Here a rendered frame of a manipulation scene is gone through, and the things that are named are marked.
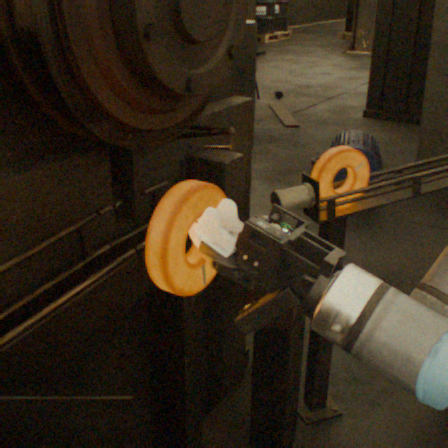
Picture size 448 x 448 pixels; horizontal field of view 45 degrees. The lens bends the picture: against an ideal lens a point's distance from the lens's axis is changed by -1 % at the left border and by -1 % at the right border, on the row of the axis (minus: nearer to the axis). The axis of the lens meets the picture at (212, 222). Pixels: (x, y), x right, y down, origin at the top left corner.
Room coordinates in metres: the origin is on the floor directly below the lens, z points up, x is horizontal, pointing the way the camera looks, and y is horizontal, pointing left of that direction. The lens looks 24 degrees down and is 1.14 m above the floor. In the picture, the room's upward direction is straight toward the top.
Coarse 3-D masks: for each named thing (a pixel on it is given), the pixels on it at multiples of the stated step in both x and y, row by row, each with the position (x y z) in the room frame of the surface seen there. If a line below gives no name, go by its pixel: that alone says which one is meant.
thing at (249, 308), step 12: (288, 288) 0.55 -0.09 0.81; (264, 300) 0.58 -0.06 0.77; (276, 300) 0.56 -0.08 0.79; (288, 300) 0.55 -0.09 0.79; (300, 300) 0.55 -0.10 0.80; (240, 312) 0.60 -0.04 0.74; (252, 312) 0.58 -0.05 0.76; (264, 312) 0.57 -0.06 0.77; (276, 312) 0.56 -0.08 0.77; (240, 324) 0.59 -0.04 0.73; (252, 324) 0.58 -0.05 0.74; (264, 324) 0.57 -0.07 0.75
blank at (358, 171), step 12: (324, 156) 1.21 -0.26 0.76; (336, 156) 1.20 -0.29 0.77; (348, 156) 1.22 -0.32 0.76; (360, 156) 1.23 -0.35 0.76; (324, 168) 1.19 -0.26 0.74; (336, 168) 1.21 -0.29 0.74; (348, 168) 1.24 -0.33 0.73; (360, 168) 1.23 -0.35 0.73; (324, 180) 1.19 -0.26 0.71; (348, 180) 1.25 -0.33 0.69; (360, 180) 1.24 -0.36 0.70; (324, 192) 1.19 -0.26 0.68; (336, 192) 1.21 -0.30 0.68; (324, 204) 1.19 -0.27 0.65; (348, 204) 1.22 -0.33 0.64
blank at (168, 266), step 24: (168, 192) 0.64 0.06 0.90; (192, 192) 0.64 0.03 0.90; (216, 192) 0.68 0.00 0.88; (168, 216) 0.61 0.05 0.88; (192, 216) 0.64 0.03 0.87; (168, 240) 0.59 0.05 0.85; (168, 264) 0.59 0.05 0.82; (192, 264) 0.63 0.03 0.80; (168, 288) 0.60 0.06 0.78; (192, 288) 0.63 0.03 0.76
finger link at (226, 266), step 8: (200, 248) 0.61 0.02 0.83; (208, 248) 0.60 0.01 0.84; (208, 256) 0.59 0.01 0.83; (216, 256) 0.59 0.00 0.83; (224, 256) 0.59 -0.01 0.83; (232, 256) 0.59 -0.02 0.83; (216, 264) 0.58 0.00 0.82; (224, 264) 0.57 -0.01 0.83; (232, 264) 0.58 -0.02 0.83; (224, 272) 0.57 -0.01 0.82; (232, 272) 0.57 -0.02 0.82; (232, 280) 0.57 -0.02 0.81; (240, 280) 0.57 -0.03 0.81; (248, 280) 0.57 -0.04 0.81
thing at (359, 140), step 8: (344, 136) 3.03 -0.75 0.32; (352, 136) 3.01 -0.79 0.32; (360, 136) 3.01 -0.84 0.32; (368, 136) 3.02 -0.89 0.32; (336, 144) 2.91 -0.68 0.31; (344, 144) 2.89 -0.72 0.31; (352, 144) 2.84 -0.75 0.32; (360, 144) 2.85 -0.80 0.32; (368, 144) 2.86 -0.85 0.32; (376, 144) 2.97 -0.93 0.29; (368, 152) 2.74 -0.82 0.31; (376, 152) 2.84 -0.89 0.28; (368, 160) 2.72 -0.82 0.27; (376, 160) 2.73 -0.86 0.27; (344, 168) 2.75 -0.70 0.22; (376, 168) 2.73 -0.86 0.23; (336, 176) 2.76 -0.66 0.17; (344, 176) 2.75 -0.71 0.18; (368, 192) 2.73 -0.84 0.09
